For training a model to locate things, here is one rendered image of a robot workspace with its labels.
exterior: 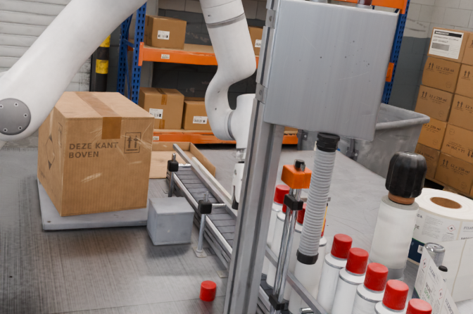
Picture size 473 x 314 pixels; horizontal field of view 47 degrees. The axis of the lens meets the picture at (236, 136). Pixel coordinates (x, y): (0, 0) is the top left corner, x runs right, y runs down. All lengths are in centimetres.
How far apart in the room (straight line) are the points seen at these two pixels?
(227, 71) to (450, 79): 370
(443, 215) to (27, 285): 95
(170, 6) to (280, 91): 478
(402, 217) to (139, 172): 71
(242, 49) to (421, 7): 601
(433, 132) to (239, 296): 403
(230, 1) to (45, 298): 73
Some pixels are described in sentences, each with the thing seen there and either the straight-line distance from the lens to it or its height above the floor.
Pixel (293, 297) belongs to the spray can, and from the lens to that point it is 111.
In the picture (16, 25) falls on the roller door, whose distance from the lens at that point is 523.
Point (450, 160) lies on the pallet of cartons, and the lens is 482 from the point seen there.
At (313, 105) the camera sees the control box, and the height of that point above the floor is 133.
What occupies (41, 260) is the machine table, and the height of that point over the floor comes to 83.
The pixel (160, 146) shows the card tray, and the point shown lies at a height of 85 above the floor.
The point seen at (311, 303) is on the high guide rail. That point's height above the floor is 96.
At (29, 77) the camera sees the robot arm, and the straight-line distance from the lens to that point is 111.
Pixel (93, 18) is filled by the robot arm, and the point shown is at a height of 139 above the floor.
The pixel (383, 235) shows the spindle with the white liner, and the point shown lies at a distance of 129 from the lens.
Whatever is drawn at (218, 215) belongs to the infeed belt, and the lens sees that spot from 150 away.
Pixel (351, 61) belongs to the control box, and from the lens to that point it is 81.
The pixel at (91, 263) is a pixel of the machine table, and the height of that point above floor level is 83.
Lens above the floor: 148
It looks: 15 degrees down
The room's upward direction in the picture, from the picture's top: 8 degrees clockwise
